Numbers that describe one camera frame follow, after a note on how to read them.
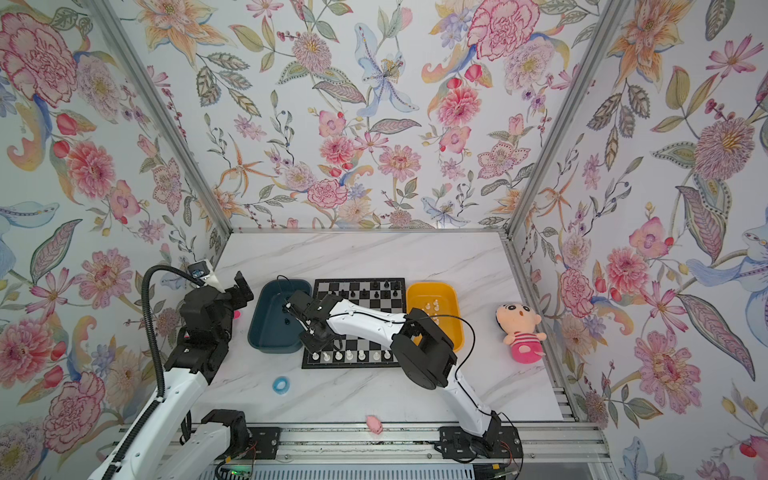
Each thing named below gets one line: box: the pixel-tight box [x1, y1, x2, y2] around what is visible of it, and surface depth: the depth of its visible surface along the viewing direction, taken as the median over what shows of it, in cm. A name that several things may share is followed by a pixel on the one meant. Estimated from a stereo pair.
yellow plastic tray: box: [406, 282, 464, 353], surface depth 100 cm
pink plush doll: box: [495, 303, 547, 364], surface depth 89 cm
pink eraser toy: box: [366, 415, 383, 435], surface depth 78 cm
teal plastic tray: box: [247, 278, 313, 354], surface depth 98 cm
